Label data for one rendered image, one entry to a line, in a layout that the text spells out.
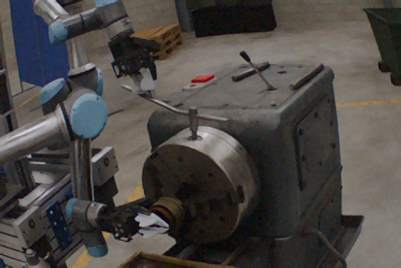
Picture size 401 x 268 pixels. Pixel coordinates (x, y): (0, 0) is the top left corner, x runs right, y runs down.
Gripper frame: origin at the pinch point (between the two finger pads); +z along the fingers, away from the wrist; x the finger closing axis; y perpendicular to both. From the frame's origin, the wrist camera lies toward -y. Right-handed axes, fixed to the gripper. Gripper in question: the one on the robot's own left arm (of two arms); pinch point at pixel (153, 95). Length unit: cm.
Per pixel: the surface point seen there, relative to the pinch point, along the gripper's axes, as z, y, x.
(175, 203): 26.0, 15.4, 4.9
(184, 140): 13.6, 4.2, 6.8
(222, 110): 12.3, -14.3, 8.2
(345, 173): 122, -231, -64
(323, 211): 62, -40, 13
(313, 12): 22, -954, -328
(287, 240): 56, -9, 15
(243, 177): 27.9, 1.3, 16.9
